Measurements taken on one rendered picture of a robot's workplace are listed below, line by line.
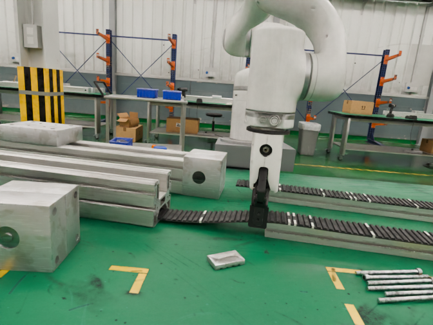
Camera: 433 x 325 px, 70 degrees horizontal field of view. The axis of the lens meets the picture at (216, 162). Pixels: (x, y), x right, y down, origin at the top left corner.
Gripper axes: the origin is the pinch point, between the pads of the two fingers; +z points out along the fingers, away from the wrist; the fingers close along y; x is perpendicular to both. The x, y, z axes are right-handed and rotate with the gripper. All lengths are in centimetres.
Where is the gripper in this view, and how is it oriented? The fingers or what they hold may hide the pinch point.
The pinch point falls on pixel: (258, 211)
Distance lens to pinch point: 58.6
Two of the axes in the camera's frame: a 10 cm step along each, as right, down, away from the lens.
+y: 1.6, -2.2, 9.6
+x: -9.8, -1.1, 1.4
